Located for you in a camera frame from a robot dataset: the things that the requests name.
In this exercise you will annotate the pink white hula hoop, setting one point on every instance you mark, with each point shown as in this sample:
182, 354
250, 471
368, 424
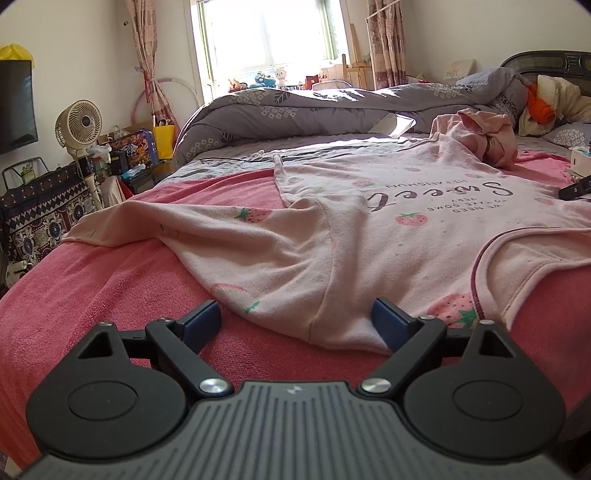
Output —
189, 88

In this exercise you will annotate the colourful toy box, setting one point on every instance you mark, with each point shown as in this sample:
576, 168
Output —
136, 147

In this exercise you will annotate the yellow gift bag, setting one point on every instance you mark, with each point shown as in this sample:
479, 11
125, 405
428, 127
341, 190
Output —
164, 141

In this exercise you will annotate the white paper sheet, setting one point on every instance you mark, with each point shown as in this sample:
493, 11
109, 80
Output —
399, 125

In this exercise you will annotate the white doll toy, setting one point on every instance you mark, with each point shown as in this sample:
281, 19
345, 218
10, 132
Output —
280, 76

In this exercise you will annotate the white box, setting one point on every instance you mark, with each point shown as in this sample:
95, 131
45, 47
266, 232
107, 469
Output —
457, 71

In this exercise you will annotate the beige standing fan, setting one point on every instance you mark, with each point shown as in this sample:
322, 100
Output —
78, 122

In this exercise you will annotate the grey bed sheet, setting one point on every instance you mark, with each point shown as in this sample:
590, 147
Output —
240, 150

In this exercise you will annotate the grey patterned pillow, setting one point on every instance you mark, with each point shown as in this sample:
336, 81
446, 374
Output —
570, 134

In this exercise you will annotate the black television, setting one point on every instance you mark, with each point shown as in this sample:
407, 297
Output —
16, 106

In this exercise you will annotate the orange cloth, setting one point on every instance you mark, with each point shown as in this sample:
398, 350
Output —
540, 108

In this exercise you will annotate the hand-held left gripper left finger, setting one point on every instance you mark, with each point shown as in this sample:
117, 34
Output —
203, 319

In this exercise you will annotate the grey patterned quilt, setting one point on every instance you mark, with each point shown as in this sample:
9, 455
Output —
277, 110

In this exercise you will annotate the dark bed headboard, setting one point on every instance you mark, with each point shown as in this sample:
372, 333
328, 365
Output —
545, 60

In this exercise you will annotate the cream cloth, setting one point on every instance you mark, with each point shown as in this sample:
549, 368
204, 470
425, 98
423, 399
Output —
568, 99

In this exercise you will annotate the wooden easel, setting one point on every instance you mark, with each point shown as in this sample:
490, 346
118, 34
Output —
355, 74

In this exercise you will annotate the black phone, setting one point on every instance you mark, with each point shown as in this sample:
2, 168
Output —
577, 189

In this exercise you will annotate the pink strawberry print shirt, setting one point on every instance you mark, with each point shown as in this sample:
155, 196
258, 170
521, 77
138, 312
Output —
369, 240

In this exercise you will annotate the pink floral curtain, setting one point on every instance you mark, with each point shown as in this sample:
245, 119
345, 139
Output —
388, 46
147, 55

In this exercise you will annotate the window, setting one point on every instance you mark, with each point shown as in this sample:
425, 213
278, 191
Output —
268, 32

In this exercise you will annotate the pink blanket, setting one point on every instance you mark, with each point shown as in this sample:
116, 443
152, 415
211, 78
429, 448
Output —
115, 286

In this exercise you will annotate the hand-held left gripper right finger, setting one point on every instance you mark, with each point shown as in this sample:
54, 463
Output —
387, 324

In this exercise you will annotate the tissue pack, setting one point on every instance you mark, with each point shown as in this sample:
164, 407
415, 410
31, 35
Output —
581, 159

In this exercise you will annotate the yellow plastic bag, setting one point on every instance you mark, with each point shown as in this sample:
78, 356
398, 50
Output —
14, 51

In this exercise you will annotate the pink crumpled pants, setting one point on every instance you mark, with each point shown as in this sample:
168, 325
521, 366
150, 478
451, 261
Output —
498, 147

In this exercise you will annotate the patterned storage bag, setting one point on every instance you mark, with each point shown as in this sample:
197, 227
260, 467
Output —
41, 207

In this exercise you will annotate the blue plush toy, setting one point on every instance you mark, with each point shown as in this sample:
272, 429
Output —
264, 81

